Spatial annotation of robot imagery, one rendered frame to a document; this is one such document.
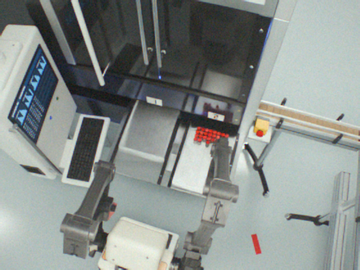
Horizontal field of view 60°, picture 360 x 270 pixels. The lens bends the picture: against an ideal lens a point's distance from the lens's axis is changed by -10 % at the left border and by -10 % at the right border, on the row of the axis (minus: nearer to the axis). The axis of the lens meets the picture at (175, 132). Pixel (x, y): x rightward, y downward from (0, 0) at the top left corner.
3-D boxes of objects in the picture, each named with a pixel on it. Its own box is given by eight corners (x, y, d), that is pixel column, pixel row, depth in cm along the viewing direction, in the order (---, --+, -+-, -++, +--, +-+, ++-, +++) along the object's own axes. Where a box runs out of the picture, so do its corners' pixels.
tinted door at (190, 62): (161, 80, 169) (153, -10, 116) (246, 101, 163) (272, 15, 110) (160, 81, 168) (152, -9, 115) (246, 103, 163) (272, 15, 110)
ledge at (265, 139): (251, 117, 199) (252, 116, 197) (272, 123, 197) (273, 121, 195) (247, 138, 193) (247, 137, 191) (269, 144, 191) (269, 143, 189)
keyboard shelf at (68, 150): (69, 114, 211) (68, 112, 209) (110, 119, 209) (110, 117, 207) (49, 180, 192) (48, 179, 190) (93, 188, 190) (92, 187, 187)
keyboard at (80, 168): (83, 117, 207) (82, 115, 205) (105, 120, 206) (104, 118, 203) (66, 178, 190) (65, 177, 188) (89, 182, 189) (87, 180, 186)
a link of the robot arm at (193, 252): (184, 260, 129) (197, 263, 129) (190, 238, 127) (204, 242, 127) (186, 248, 138) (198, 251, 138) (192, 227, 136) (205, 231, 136)
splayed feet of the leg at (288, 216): (285, 211, 259) (290, 207, 246) (342, 225, 252) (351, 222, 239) (283, 220, 256) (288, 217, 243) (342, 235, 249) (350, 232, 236)
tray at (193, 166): (190, 126, 194) (190, 124, 191) (234, 139, 191) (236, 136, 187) (172, 182, 180) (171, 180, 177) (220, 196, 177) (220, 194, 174)
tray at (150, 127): (139, 97, 204) (138, 94, 200) (181, 107, 200) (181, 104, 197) (119, 148, 189) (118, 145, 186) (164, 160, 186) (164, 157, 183)
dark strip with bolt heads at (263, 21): (231, 121, 182) (259, 13, 111) (239, 123, 182) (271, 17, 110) (231, 123, 182) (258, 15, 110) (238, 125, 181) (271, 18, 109)
